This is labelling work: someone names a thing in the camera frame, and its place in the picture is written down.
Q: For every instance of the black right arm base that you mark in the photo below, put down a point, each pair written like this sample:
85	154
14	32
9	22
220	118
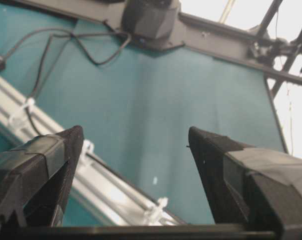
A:
154	24

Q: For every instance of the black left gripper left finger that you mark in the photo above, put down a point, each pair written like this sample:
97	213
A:
36	178

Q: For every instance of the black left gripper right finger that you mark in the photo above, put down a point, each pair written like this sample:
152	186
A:
246	184

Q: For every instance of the aluminium extrusion rail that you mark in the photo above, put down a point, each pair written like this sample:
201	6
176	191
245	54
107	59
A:
97	188

